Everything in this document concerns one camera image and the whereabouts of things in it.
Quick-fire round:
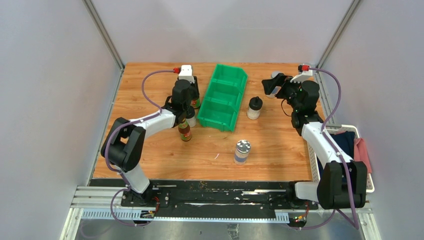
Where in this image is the silver lid blue label jar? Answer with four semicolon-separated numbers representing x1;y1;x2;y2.
233;139;252;165

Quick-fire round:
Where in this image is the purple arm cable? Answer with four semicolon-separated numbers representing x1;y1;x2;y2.
288;68;360;231
104;69;175;227

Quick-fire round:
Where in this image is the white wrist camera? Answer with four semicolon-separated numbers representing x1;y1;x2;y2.
173;64;195;84
290;64;313;84

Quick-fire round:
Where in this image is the dark blue cloth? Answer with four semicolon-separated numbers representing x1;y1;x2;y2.
316;131;355;183

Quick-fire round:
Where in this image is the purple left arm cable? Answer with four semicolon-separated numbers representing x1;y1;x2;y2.
104;69;175;227

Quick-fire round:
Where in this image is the aluminium corner frame post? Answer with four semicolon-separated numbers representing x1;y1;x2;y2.
82;0;125;72

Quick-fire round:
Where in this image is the pink cloth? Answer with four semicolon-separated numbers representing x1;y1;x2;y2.
353;138;373;174

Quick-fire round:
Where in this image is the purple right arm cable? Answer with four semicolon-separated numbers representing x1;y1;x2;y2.
288;68;360;231

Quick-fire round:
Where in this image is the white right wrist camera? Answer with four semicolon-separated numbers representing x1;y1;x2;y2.
290;64;313;84

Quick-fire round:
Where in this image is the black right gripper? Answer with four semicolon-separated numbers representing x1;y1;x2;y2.
262;73;307;112

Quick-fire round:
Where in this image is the aluminium front rail frame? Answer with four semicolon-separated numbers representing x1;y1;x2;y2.
59;186;382;240

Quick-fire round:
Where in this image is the right aluminium corner post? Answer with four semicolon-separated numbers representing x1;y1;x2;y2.
316;0;363;68

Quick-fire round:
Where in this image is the black cap salt jar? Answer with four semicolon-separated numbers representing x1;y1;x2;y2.
186;106;196;128

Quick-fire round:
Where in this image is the green plastic triple bin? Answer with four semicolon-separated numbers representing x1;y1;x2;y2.
197;64;248;132

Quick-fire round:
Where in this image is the black cap white powder jar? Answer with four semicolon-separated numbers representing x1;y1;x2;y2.
246;96;263;120

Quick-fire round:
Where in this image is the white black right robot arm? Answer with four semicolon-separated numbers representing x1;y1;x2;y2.
261;73;368;210

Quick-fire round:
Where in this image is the white plastic basket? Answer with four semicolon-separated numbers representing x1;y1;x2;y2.
307;124;375;193

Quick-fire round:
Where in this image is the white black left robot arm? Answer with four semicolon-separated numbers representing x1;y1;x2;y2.
100;76;199;207

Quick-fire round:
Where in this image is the silver lid spice jar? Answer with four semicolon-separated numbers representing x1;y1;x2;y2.
262;71;284;98

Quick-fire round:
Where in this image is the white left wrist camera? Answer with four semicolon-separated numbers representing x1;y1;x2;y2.
173;64;195;84

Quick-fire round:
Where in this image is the yellow cap sauce bottle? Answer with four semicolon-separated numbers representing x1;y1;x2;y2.
191;98;201;110
178;118;192;142

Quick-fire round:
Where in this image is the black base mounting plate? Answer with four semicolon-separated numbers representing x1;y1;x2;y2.
120;179;320;220

